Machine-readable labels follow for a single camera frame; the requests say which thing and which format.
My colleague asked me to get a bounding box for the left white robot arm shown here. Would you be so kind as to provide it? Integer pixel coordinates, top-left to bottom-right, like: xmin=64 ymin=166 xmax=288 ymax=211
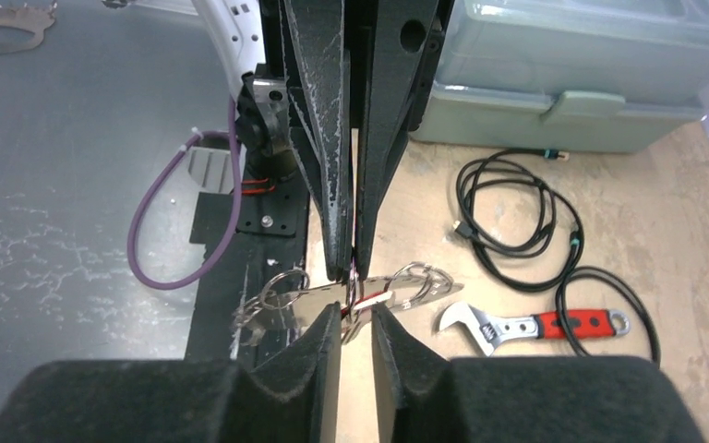
xmin=194 ymin=1 xmax=452 ymax=281

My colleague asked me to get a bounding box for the black coiled cable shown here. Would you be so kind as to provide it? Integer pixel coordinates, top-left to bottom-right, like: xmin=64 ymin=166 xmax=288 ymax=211
xmin=555 ymin=266 xmax=663 ymax=368
xmin=451 ymin=148 xmax=585 ymax=293

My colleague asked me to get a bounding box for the black coiled cable left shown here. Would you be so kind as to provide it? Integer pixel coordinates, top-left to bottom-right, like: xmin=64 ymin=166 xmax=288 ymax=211
xmin=451 ymin=148 xmax=585 ymax=293

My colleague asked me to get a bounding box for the clear plastic storage box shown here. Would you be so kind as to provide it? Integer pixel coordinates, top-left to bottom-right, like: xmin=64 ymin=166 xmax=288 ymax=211
xmin=413 ymin=1 xmax=709 ymax=152

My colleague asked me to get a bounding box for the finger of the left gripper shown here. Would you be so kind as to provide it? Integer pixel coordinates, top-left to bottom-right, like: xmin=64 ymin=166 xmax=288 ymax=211
xmin=354 ymin=1 xmax=439 ymax=279
xmin=282 ymin=1 xmax=354 ymax=281

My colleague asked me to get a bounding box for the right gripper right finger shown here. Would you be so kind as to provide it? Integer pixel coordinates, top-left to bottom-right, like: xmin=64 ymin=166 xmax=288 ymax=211
xmin=371 ymin=306 xmax=703 ymax=442

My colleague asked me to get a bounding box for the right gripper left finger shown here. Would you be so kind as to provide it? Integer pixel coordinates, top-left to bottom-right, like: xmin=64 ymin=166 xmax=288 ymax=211
xmin=0 ymin=304 xmax=342 ymax=442

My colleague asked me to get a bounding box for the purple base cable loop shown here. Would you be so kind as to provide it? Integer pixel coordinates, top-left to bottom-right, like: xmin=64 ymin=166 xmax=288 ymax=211
xmin=126 ymin=97 xmax=245 ymax=292

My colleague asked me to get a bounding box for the red handled adjustable wrench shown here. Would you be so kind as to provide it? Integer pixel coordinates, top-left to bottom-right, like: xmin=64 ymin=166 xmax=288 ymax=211
xmin=438 ymin=302 xmax=631 ymax=357

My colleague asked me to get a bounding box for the red key tag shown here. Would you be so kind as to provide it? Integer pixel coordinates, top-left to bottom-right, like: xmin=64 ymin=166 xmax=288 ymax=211
xmin=342 ymin=291 xmax=394 ymax=317

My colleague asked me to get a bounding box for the black coiled cable right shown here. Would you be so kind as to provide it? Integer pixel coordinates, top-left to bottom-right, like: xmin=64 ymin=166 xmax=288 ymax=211
xmin=555 ymin=266 xmax=663 ymax=368

